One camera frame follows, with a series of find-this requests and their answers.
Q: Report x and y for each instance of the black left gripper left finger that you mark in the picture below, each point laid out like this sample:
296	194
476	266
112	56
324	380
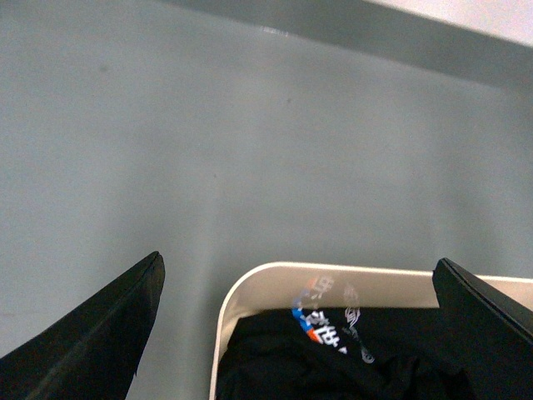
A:
94	351

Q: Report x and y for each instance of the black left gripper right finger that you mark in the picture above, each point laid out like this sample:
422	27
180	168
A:
491	323

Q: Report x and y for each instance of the cream plastic laundry hamper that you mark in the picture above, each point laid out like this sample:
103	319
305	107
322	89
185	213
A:
288	285

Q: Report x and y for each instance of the black printed t-shirt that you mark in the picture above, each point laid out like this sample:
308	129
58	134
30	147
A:
342	353

